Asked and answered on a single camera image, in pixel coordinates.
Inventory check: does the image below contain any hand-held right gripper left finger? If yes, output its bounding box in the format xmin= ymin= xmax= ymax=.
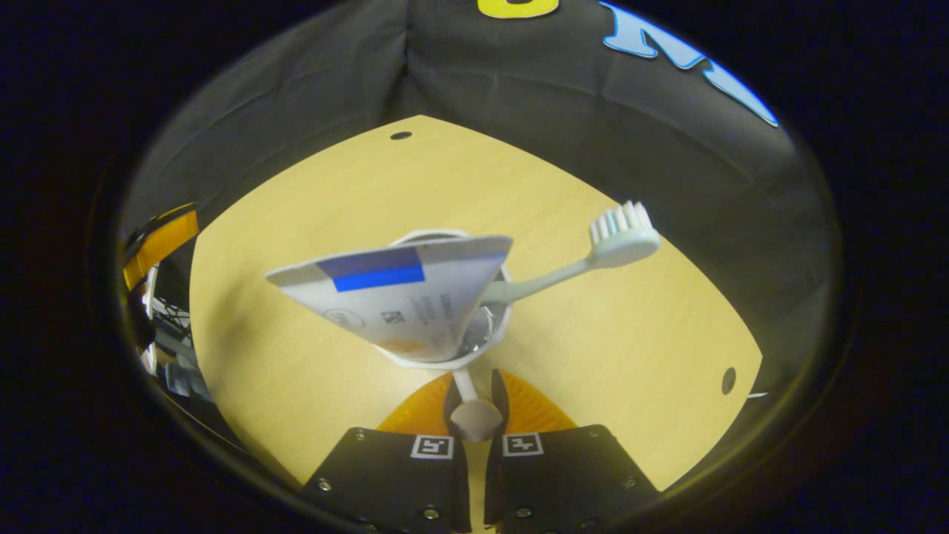
xmin=300 ymin=371 xmax=472 ymax=533

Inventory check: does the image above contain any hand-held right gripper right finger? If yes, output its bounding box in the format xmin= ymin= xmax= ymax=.
xmin=485 ymin=370 xmax=661 ymax=533

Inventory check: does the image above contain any white cup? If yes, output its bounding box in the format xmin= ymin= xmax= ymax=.
xmin=371 ymin=228 xmax=514 ymax=443

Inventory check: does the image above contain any white toothpaste tube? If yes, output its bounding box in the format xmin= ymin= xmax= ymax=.
xmin=265 ymin=234 xmax=515 ymax=363

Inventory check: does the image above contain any white toothbrush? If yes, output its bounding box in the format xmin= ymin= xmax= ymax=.
xmin=480 ymin=200 xmax=661 ymax=306

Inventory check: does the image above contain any black backdrop cloth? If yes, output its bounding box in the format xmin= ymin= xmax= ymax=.
xmin=119 ymin=0 xmax=839 ymax=386

